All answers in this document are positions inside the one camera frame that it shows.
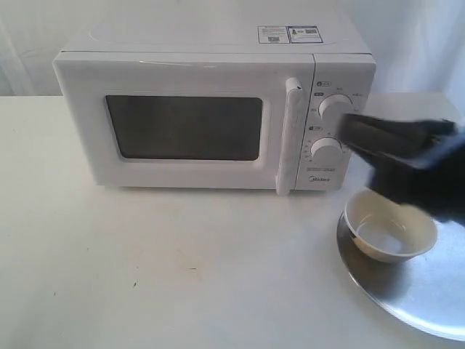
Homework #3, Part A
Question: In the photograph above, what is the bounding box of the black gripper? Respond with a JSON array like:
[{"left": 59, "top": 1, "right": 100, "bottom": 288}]
[{"left": 337, "top": 113, "right": 464, "bottom": 224}]

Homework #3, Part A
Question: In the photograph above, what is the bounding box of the round stainless steel plate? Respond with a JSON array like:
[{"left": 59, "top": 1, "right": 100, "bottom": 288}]
[{"left": 336, "top": 217, "right": 464, "bottom": 342}]

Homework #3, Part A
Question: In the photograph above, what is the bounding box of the white Midea microwave oven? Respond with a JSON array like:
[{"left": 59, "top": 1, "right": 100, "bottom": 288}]
[{"left": 52, "top": 22, "right": 377, "bottom": 198}]

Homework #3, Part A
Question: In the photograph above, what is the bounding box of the cream ceramic bowl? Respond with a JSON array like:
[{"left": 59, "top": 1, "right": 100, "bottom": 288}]
[{"left": 343, "top": 190, "right": 438, "bottom": 264}]

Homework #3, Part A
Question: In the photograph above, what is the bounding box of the white microwave door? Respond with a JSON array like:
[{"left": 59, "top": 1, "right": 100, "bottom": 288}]
[{"left": 52, "top": 50, "right": 316, "bottom": 198}]

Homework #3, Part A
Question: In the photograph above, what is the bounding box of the white upper power knob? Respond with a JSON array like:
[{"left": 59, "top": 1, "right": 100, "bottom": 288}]
[{"left": 318, "top": 94, "right": 353, "bottom": 119}]

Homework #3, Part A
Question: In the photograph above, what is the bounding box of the white lower timer knob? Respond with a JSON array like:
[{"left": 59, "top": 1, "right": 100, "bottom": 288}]
[{"left": 310, "top": 137, "right": 342, "bottom": 165}]

